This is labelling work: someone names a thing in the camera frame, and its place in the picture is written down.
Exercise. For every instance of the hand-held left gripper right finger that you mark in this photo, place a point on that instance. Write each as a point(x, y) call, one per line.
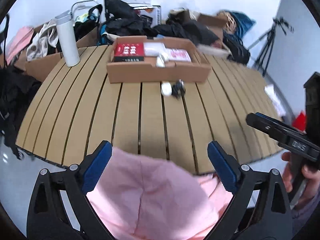
point(222, 167)

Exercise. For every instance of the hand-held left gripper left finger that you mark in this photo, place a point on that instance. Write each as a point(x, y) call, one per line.
point(97, 167)

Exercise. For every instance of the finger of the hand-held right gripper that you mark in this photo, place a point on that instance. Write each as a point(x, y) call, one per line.
point(265, 123)

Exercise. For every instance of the cardboard tray box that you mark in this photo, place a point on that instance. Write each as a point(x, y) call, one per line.
point(155, 73)

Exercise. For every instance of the pink patterned wallet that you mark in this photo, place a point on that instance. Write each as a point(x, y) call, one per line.
point(178, 54)

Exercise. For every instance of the red box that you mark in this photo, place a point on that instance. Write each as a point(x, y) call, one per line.
point(128, 50)

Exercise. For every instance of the white plastic box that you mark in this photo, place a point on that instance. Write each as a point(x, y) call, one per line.
point(153, 48)

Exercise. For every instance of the person's right forearm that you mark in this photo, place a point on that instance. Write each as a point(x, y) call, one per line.
point(307, 212)

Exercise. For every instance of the person's right hand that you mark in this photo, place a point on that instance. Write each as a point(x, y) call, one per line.
point(312, 182)

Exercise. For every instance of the red packet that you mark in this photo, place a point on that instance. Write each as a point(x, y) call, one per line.
point(300, 121)

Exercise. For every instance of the pile of banknotes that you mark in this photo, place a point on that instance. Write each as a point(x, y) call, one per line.
point(276, 100)

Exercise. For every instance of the tan slatted folding table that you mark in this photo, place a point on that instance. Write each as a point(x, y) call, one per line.
point(125, 120)

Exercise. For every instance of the pink padded jacket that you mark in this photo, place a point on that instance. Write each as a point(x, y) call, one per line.
point(150, 195)

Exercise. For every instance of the black backpack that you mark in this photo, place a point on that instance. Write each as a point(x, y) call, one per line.
point(237, 51)

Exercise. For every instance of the cream canvas bag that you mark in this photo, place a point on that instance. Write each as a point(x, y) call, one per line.
point(215, 50)

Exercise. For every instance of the blue bag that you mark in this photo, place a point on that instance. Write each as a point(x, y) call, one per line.
point(243, 23)

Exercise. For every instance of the black clothes heap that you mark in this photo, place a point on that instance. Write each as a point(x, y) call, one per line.
point(15, 100)

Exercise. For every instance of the wicker basket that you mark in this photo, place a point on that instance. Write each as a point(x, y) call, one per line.
point(228, 21)

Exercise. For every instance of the brown cardboard box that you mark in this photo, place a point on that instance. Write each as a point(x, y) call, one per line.
point(212, 23)

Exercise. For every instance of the open cardboard box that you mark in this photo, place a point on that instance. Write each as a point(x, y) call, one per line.
point(42, 66)

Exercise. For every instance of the black coat pile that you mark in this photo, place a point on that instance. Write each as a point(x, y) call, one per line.
point(190, 32)

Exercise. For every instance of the white thermos bottle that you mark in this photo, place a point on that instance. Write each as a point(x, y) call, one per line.
point(68, 42)

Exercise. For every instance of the beige clothes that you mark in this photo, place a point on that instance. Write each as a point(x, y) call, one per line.
point(41, 42)

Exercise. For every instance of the beige tote bag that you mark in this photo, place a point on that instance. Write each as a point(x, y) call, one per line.
point(178, 13)

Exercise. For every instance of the pink backpack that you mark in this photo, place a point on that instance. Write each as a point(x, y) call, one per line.
point(18, 42)

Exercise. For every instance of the black jacket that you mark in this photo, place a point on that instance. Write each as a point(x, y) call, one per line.
point(122, 17)

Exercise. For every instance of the printed carton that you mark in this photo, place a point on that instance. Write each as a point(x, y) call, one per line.
point(155, 15)

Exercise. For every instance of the black tripod with camera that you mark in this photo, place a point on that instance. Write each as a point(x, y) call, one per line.
point(265, 50)

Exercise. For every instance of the white metal chair frame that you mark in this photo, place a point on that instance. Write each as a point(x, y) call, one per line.
point(82, 3)

